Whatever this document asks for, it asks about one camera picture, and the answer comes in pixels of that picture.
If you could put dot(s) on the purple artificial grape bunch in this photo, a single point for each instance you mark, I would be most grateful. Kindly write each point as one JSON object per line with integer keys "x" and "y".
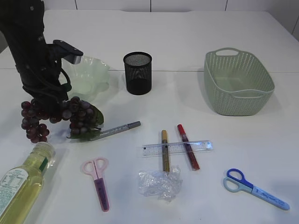
{"x": 84, "y": 119}

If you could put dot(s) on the clear plastic sheet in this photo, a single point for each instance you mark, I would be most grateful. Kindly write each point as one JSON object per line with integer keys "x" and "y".
{"x": 164, "y": 185}

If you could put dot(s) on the pink capped scissors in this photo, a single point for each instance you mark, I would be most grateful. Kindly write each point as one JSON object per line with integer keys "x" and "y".
{"x": 95, "y": 168}

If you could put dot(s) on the yellow oil bottle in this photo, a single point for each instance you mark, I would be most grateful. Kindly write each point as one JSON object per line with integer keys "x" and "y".
{"x": 21, "y": 186}

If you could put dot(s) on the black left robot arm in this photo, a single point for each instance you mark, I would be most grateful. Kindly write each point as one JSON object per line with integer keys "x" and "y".
{"x": 38, "y": 63}

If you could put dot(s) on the silver glitter pen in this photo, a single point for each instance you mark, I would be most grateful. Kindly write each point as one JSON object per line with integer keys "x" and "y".
{"x": 119, "y": 129}

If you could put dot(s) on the clear plastic ruler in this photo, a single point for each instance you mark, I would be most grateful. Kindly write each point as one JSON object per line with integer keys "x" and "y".
{"x": 176, "y": 148}

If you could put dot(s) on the black mesh pen holder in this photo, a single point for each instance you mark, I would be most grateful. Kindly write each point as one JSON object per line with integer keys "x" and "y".
{"x": 138, "y": 72}

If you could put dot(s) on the gold glitter pen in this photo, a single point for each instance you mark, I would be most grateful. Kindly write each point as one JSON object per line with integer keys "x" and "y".
{"x": 165, "y": 154}

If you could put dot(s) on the green ruffled glass plate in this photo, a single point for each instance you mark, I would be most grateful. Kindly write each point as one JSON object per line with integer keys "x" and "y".
{"x": 88, "y": 78}

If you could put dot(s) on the red glitter pen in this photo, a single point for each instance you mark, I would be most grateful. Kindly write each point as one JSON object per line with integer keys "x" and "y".
{"x": 192, "y": 159}

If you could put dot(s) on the green plastic woven basket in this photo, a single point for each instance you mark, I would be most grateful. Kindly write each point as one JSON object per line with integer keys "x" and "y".
{"x": 236, "y": 85}

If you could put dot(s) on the blue capped scissors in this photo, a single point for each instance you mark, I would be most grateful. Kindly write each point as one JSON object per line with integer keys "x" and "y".
{"x": 243, "y": 185}

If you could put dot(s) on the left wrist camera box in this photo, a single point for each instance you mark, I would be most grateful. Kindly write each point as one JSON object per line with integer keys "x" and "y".
{"x": 70, "y": 52}

